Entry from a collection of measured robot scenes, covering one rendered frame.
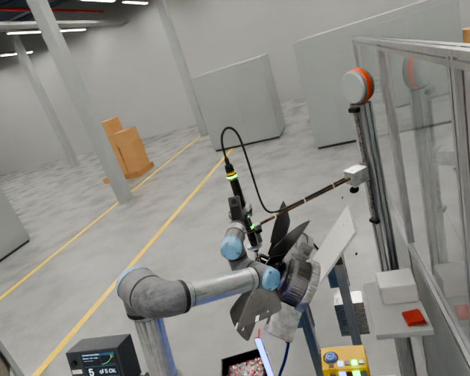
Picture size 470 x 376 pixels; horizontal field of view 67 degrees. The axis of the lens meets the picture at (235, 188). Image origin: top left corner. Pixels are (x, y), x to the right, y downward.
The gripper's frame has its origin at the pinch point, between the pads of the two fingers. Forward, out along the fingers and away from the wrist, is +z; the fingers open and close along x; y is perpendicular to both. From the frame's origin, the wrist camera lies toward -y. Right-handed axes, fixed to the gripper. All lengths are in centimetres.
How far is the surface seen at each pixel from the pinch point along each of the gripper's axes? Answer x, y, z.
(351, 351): 33, 51, -37
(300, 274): 15.8, 41.4, 0.4
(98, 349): -66, 33, -42
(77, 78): -380, -105, 505
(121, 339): -59, 35, -36
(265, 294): 0.7, 39.3, -13.4
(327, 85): 65, 40, 547
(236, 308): -21, 58, 3
